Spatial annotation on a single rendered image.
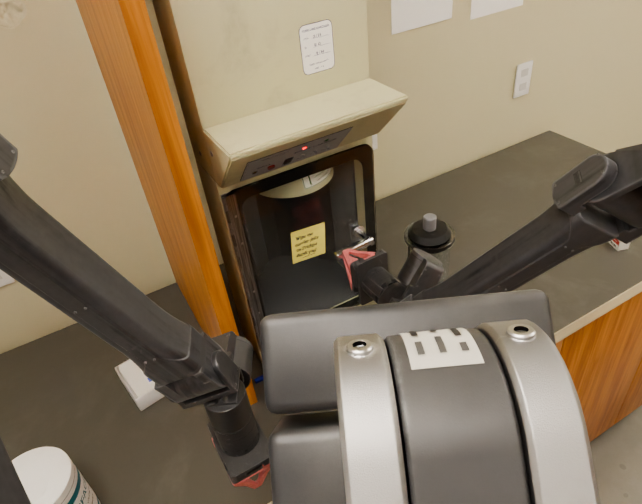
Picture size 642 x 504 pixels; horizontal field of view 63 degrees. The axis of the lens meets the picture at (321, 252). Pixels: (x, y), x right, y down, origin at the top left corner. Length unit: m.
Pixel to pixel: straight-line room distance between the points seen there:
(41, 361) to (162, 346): 0.86
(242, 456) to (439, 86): 1.27
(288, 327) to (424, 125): 1.57
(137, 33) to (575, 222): 0.56
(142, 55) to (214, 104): 0.18
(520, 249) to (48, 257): 0.52
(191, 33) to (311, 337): 0.70
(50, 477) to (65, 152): 0.68
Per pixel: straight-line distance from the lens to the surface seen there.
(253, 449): 0.78
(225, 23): 0.84
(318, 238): 1.05
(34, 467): 1.04
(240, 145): 0.79
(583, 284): 1.43
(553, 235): 0.66
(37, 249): 0.51
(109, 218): 1.38
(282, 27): 0.88
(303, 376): 0.17
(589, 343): 1.56
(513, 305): 0.17
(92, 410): 1.27
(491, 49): 1.82
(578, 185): 0.62
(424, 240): 1.11
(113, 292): 0.56
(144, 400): 1.20
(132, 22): 0.72
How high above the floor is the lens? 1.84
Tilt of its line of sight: 38 degrees down
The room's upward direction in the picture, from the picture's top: 7 degrees counter-clockwise
